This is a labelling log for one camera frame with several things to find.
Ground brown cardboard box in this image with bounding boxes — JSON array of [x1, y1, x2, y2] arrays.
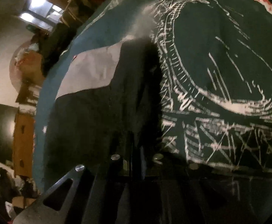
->
[[12, 196, 36, 209]]

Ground cardboard boxes clutter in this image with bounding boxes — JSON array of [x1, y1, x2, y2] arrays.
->
[[9, 41, 45, 107]]

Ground wooden chair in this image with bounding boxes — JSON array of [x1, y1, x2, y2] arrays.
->
[[60, 0, 97, 29]]

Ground black and grey garment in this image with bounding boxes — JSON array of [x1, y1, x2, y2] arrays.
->
[[43, 36, 164, 169]]

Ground black clothes heap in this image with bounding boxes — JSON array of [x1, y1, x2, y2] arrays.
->
[[40, 23, 77, 77]]

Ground wooden drawer cabinet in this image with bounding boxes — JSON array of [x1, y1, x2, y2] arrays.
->
[[12, 113, 34, 178]]

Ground black flat screen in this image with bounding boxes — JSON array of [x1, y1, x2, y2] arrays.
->
[[0, 104, 18, 164]]

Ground dark green Eiffel bedspread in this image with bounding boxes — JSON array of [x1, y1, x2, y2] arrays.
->
[[32, 0, 272, 224]]

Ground dark clothes on floor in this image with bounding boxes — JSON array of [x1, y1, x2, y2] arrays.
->
[[0, 167, 19, 212]]

